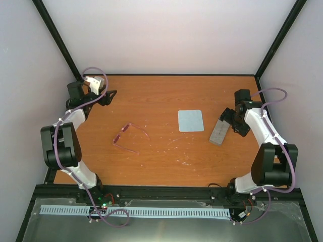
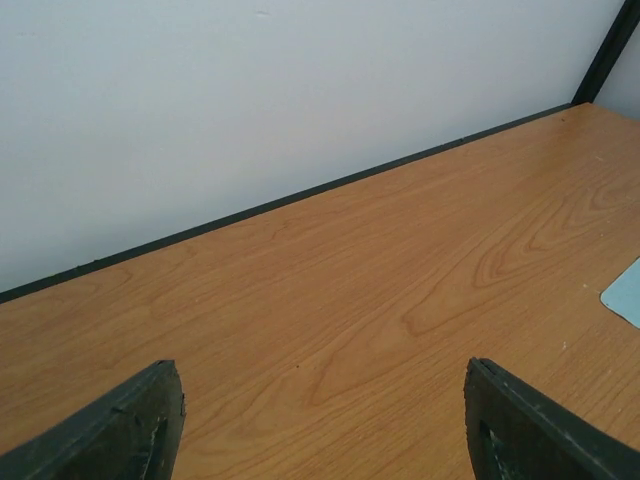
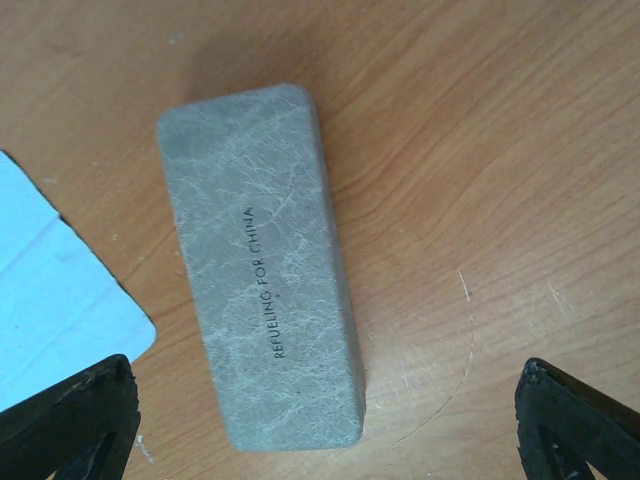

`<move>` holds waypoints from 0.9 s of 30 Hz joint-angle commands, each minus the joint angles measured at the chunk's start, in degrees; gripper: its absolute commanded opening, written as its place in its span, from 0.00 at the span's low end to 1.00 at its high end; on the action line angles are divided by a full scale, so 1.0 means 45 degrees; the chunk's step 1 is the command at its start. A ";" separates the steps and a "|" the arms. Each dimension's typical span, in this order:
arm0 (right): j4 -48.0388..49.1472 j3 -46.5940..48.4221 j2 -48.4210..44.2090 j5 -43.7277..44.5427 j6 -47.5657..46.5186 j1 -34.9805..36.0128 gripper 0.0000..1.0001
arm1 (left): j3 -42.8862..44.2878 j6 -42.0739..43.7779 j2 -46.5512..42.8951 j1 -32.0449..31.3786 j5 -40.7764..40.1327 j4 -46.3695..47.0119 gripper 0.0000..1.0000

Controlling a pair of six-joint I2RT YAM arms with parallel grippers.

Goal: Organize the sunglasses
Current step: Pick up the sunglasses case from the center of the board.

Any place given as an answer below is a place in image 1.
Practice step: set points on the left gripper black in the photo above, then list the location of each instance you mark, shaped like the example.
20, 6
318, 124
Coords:
107, 100

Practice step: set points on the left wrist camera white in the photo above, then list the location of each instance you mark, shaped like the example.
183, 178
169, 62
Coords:
95, 83

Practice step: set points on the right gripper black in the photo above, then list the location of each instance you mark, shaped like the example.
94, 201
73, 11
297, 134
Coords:
243, 130

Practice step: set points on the black frame post left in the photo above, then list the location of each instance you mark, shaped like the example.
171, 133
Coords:
42, 10

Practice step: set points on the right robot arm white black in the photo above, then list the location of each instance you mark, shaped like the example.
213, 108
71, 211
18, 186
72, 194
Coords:
274, 166

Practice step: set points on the metal front plate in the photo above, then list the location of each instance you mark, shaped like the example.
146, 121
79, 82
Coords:
275, 221

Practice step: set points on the grey felt glasses case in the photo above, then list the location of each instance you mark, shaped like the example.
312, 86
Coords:
219, 132

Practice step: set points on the pink sunglasses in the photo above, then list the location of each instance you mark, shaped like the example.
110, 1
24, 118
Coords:
127, 135

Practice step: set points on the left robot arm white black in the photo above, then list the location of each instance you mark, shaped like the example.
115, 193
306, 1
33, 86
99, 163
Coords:
60, 144

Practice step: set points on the black frame post right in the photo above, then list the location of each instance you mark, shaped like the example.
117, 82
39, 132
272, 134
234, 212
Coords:
283, 31

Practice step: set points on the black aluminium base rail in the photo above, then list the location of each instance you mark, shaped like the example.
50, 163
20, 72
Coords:
120, 195

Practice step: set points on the light blue slotted cable duct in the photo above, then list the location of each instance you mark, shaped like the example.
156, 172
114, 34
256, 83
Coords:
140, 212

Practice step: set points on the black frame post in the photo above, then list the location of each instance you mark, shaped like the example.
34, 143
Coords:
42, 10
283, 31

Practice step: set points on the light blue cleaning cloth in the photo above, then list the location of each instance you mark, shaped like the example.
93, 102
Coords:
190, 121

